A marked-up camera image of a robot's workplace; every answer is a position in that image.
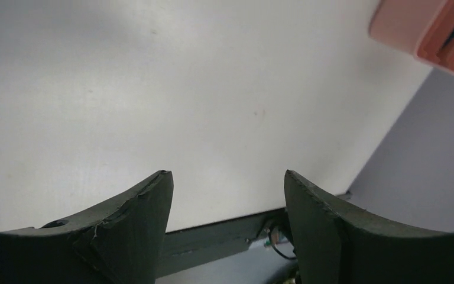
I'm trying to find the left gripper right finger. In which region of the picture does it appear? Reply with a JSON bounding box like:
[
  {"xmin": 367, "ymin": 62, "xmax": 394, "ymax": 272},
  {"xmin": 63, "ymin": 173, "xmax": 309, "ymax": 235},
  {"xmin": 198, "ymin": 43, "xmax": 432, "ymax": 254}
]
[{"xmin": 284, "ymin": 170, "xmax": 454, "ymax": 283}]

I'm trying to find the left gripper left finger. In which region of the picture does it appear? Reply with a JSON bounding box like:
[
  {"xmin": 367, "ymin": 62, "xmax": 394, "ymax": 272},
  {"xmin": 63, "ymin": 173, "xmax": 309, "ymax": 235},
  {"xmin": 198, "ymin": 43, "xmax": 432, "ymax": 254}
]
[{"xmin": 0, "ymin": 170, "xmax": 174, "ymax": 283}]

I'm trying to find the pink divided organizer tray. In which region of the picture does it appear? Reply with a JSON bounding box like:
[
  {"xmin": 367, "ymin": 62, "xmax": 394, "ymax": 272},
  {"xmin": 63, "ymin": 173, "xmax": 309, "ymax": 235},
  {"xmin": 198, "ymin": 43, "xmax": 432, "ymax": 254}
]
[{"xmin": 369, "ymin": 0, "xmax": 454, "ymax": 75}]

